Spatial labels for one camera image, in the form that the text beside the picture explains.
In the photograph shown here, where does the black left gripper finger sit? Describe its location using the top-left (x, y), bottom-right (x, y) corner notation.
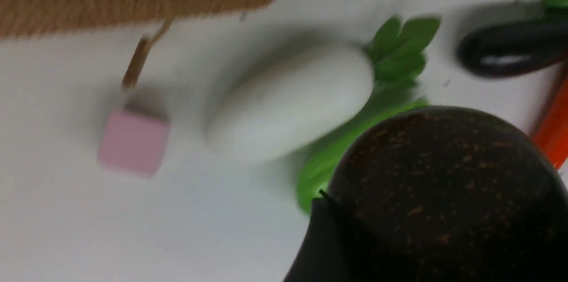
top-left (284, 191), bottom-right (354, 282)

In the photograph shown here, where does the pink foam cube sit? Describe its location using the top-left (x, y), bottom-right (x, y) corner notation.
top-left (97, 109), bottom-right (170, 178)

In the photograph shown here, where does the green cucumber toy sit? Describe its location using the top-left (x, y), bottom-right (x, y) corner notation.
top-left (296, 97), bottom-right (430, 216)

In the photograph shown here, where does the dark purple mangosteen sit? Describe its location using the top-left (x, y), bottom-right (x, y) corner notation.
top-left (328, 106), bottom-right (567, 282)

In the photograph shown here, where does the white radish with green leaves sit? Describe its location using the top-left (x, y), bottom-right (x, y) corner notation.
top-left (205, 15), bottom-right (442, 163)

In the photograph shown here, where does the purple eggplant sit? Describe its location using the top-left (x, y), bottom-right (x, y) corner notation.
top-left (456, 18), bottom-right (568, 79)

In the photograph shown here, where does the orange carrot with green top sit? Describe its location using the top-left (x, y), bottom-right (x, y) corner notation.
top-left (533, 64), bottom-right (568, 170)

